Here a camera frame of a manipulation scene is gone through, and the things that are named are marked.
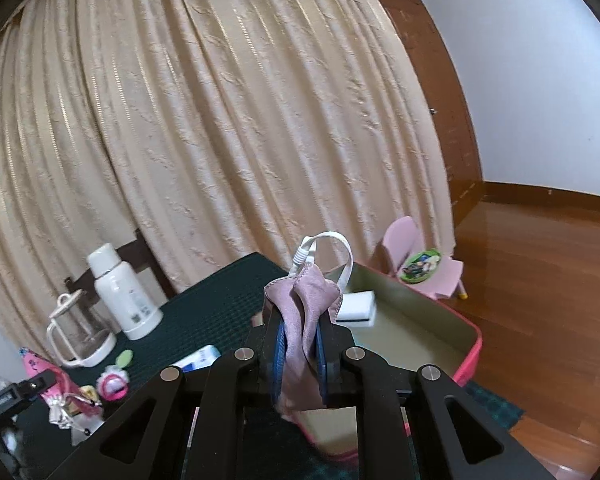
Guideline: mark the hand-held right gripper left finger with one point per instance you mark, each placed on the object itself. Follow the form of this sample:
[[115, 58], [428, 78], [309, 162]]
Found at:
[[279, 355]]

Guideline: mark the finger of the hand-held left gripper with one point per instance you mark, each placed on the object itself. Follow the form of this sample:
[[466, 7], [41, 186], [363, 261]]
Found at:
[[32, 385]]

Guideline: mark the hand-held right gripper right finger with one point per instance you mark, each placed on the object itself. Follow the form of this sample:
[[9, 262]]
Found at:
[[321, 355]]

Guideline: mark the mauve cloth face mask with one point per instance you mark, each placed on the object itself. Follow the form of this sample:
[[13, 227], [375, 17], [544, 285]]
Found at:
[[300, 310]]

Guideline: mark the pale yellow cloth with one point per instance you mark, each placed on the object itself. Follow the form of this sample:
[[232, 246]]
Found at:
[[87, 394]]

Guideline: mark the pink silicone wristband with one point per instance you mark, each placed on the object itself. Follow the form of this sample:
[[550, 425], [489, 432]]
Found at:
[[112, 385]]

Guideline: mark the pink storage box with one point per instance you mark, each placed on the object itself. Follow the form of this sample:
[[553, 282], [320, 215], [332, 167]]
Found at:
[[415, 320]]

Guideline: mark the white sponge block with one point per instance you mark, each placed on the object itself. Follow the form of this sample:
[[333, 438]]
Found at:
[[357, 305]]

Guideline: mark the white card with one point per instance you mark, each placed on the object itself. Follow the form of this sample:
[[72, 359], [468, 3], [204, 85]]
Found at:
[[90, 430]]

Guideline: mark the white and blue tissue pack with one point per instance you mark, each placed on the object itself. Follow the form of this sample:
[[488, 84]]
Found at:
[[200, 357]]

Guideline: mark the green plaid tablecloth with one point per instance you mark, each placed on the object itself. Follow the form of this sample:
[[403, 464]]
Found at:
[[215, 305]]

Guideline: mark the white thermos kettle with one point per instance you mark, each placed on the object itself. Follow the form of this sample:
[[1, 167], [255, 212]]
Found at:
[[125, 305]]

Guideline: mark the green bowl of toys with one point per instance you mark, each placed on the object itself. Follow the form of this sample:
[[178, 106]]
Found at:
[[420, 265]]

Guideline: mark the pink child chair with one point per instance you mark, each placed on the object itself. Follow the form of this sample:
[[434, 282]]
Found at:
[[400, 240]]

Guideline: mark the dark wooden chair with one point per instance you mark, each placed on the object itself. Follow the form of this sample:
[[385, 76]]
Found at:
[[140, 255]]

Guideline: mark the beige patterned curtain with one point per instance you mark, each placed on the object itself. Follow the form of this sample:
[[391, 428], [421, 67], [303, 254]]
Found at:
[[205, 110]]

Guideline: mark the brown wooden door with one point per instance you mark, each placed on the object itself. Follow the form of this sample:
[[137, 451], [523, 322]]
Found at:
[[445, 110]]

